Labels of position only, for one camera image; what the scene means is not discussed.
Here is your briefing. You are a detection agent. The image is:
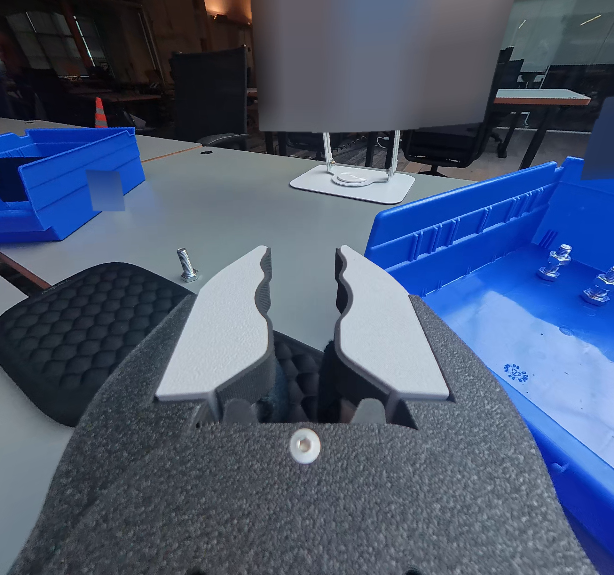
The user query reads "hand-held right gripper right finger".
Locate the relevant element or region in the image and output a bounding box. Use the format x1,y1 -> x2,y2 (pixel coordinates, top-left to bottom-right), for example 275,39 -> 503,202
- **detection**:
333,245 -> 452,402

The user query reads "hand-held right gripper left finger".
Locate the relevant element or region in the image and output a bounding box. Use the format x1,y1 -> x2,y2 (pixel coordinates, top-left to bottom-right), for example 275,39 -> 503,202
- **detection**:
156,245 -> 275,404

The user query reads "steel hex bolt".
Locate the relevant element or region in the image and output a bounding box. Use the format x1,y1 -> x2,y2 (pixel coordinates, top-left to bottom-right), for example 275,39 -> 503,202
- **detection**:
177,248 -> 202,283
582,266 -> 614,306
536,244 -> 572,281

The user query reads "blue plastic bin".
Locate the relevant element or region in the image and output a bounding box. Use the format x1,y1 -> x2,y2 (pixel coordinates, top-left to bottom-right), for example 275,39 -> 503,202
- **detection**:
364,156 -> 614,566
0,127 -> 146,243

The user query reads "black office chair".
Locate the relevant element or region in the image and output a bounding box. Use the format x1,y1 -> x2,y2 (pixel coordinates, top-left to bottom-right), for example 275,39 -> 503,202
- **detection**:
169,46 -> 250,148
400,47 -> 503,177

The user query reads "black bin divider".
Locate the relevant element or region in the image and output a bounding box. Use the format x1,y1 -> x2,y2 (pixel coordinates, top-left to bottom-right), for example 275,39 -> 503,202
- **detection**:
0,156 -> 45,204

